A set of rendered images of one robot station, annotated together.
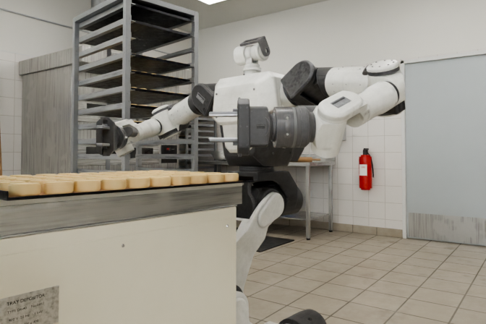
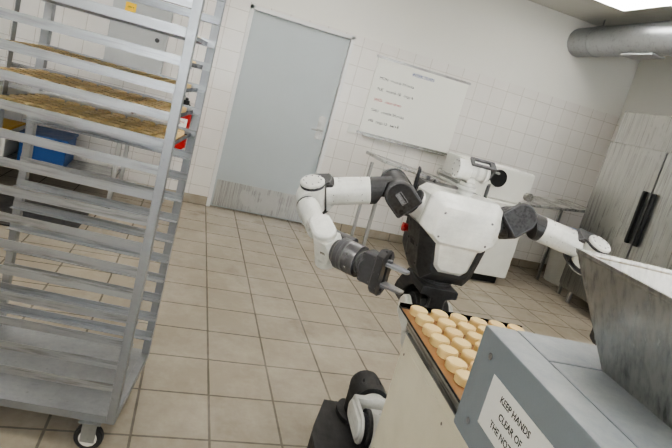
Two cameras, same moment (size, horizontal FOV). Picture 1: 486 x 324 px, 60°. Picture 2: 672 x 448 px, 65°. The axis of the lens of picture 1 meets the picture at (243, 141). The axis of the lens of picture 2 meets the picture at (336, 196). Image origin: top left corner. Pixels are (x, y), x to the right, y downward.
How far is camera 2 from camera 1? 1.79 m
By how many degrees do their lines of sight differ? 54
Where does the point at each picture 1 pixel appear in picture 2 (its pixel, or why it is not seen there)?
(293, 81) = (518, 222)
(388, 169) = (206, 128)
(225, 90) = (458, 212)
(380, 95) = not seen: hidden behind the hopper
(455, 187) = (270, 160)
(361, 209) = not seen: hidden behind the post
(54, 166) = not seen: outside the picture
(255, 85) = (495, 221)
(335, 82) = (554, 237)
